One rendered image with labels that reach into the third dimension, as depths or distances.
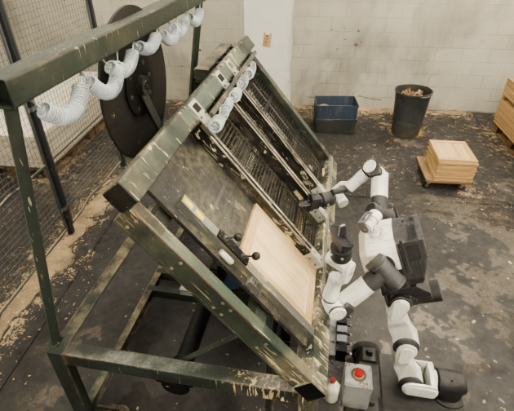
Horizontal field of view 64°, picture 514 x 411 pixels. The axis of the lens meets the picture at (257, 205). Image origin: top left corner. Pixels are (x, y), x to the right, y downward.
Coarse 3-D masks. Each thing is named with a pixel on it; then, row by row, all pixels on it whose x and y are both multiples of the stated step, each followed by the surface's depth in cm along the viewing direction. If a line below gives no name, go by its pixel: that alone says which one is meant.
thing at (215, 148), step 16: (224, 112) 204; (208, 128) 202; (208, 144) 210; (224, 160) 213; (240, 176) 217; (256, 192) 221; (272, 208) 225; (288, 224) 231; (304, 240) 238; (304, 256) 240; (320, 256) 244
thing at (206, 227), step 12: (180, 204) 172; (192, 216) 175; (204, 228) 177; (216, 228) 181; (216, 240) 180; (228, 252) 182; (240, 264) 185; (252, 264) 190; (264, 288) 191; (276, 300) 194; (288, 312) 198; (300, 324) 201; (312, 336) 204
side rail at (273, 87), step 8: (248, 56) 319; (256, 64) 321; (256, 72) 324; (264, 72) 325; (256, 80) 328; (264, 80) 327; (272, 80) 330; (272, 88) 329; (280, 96) 332; (288, 104) 335; (288, 112) 338; (296, 112) 342; (296, 120) 341; (296, 128) 345; (304, 128) 344; (312, 136) 347; (312, 144) 350; (320, 144) 352; (312, 152) 355; (320, 152) 354; (328, 152) 360
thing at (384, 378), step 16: (368, 352) 274; (384, 368) 272; (384, 384) 262; (448, 384) 244; (464, 384) 244; (384, 400) 254; (400, 400) 254; (416, 400) 253; (432, 400) 253; (448, 400) 249
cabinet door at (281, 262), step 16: (256, 208) 222; (256, 224) 214; (272, 224) 227; (256, 240) 208; (272, 240) 220; (288, 240) 234; (272, 256) 212; (288, 256) 226; (272, 272) 205; (288, 272) 218; (304, 272) 232; (288, 288) 211; (304, 288) 224; (304, 304) 216
